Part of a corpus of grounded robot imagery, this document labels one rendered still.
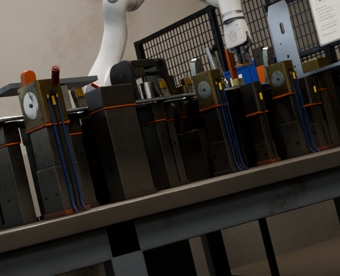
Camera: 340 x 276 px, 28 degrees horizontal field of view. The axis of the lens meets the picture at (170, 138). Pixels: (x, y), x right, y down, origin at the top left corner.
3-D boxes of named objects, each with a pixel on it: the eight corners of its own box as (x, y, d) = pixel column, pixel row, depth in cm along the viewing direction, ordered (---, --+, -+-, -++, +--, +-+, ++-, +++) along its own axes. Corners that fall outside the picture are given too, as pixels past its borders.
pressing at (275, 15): (304, 78, 281) (284, -2, 283) (283, 85, 290) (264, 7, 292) (305, 78, 282) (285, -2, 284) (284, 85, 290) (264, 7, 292)
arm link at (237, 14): (216, 17, 271) (218, 25, 271) (232, 10, 265) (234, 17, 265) (231, 17, 277) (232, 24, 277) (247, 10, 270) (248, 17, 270)
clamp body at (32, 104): (71, 216, 174) (39, 77, 176) (44, 221, 185) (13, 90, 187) (98, 208, 180) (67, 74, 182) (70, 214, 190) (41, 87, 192)
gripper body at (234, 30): (217, 23, 272) (224, 50, 271) (236, 15, 264) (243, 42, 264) (230, 22, 277) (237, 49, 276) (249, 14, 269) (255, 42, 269)
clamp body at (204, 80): (239, 172, 220) (213, 67, 222) (214, 178, 228) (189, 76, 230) (253, 169, 224) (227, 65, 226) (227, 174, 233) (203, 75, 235)
